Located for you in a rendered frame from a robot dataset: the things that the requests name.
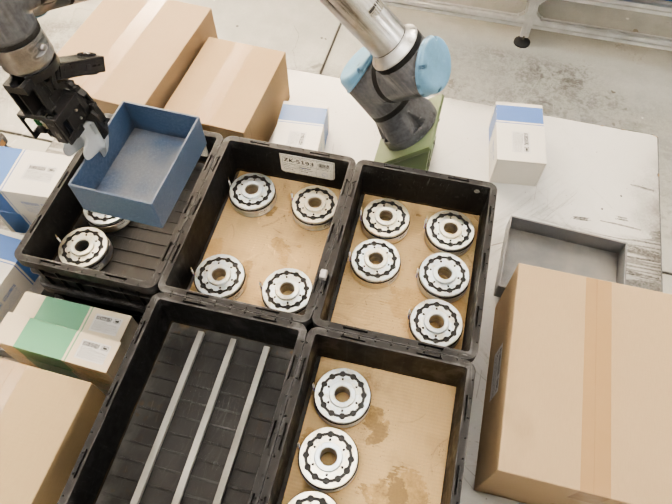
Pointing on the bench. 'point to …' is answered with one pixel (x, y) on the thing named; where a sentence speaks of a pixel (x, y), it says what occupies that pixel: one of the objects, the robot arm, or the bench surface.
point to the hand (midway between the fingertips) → (100, 146)
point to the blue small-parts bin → (141, 164)
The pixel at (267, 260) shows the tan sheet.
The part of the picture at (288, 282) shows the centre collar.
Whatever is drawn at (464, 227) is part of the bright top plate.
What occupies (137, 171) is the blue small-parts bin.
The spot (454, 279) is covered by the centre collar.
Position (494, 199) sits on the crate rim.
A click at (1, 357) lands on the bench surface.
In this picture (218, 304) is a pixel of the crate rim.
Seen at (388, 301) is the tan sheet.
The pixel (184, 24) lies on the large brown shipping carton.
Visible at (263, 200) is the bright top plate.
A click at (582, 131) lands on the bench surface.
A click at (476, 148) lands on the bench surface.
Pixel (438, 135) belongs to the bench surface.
